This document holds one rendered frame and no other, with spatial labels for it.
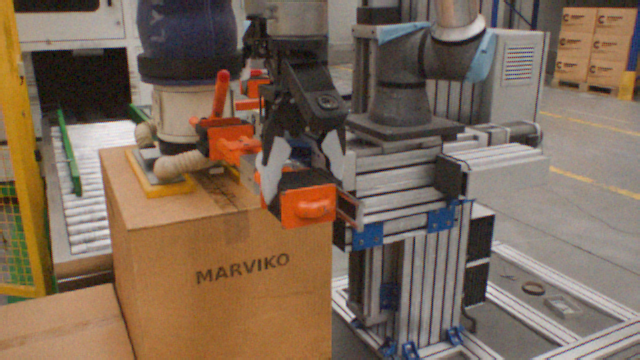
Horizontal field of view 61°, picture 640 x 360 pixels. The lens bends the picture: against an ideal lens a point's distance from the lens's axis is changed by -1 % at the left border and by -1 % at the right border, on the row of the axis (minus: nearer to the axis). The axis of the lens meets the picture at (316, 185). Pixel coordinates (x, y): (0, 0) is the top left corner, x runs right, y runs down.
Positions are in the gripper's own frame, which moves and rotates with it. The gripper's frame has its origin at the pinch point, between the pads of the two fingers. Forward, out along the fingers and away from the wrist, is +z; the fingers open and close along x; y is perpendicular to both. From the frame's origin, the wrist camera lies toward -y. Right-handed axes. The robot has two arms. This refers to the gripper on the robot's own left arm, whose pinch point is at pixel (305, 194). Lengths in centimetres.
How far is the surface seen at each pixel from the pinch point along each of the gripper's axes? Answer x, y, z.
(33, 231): 45, 171, 65
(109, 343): 25, 59, 53
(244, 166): 3.5, 14.7, -0.3
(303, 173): -0.7, 2.1, -2.2
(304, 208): 2.3, -4.9, -0.1
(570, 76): -694, 534, 86
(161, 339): 17, 30, 36
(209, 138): 4.4, 31.3, -1.1
